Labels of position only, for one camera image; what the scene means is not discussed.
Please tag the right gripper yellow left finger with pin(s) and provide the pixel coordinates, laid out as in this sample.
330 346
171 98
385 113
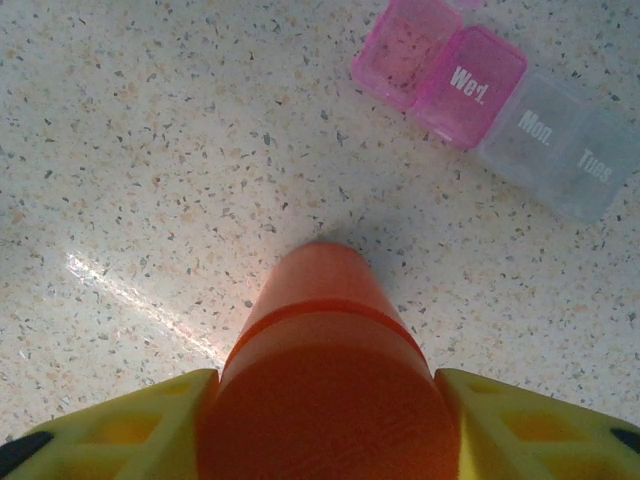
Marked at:
100 440

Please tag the clear pill box Tues print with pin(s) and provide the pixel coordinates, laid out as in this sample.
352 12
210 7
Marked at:
590 170

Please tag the pink pill box Wed print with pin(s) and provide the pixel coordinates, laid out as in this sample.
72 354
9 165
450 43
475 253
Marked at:
465 100

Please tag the orange pill bottle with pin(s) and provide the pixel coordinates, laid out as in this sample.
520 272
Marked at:
325 375

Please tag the clear pill box Mon print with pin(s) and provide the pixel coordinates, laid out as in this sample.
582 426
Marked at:
535 135

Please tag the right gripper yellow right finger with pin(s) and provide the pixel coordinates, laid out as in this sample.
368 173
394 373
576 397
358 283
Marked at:
540 440

